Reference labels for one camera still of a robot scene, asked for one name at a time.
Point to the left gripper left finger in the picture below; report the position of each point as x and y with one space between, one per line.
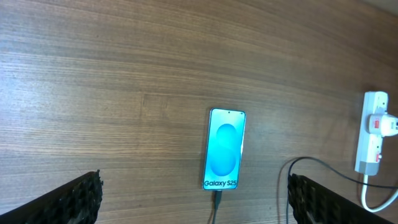
77 201

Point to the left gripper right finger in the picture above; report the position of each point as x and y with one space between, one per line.
314 203

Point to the Galaxy S25 smartphone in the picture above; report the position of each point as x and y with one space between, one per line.
224 149

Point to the white charger plug adapter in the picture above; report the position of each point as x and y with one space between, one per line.
384 125

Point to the white power strip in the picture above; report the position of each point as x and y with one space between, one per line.
369 148

